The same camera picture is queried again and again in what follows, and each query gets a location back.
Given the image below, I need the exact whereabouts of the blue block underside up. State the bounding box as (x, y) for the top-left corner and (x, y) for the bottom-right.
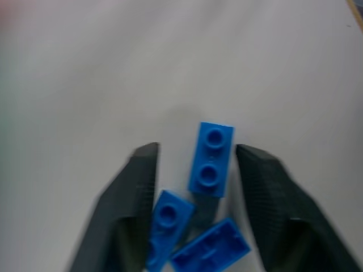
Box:
(170, 217), (252, 272)

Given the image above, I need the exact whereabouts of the blue two-stud block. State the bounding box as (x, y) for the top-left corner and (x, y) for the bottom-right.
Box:
(188, 122), (235, 198)
(145, 189), (196, 270)

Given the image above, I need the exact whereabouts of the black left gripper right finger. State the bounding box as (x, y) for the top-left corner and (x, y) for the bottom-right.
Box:
(235, 143), (363, 272)

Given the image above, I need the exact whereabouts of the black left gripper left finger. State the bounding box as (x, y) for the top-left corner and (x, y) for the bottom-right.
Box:
(69, 142), (160, 272)

